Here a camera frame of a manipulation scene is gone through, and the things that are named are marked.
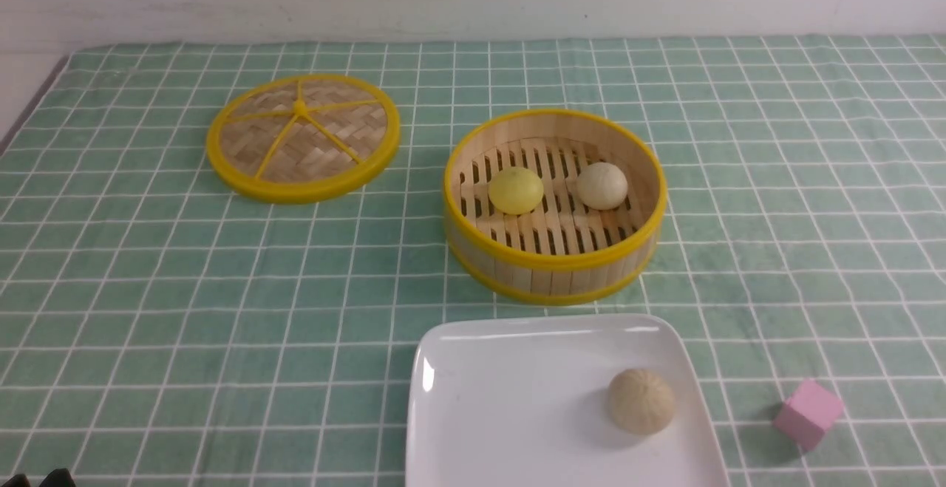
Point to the white steamed bun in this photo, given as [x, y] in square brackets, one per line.
[602, 186]

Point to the beige steamed bun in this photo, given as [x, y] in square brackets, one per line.
[640, 402]

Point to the bamboo steamer lid yellow rim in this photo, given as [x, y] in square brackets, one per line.
[304, 139]

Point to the white square plate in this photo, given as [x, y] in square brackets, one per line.
[522, 402]

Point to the pink cube block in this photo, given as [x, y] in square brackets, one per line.
[809, 414]

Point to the bamboo steamer basket yellow rim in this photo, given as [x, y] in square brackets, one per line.
[562, 252]

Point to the green checkered tablecloth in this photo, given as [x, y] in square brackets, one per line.
[160, 330]

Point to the yellow steamed bun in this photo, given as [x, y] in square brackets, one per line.
[516, 191]

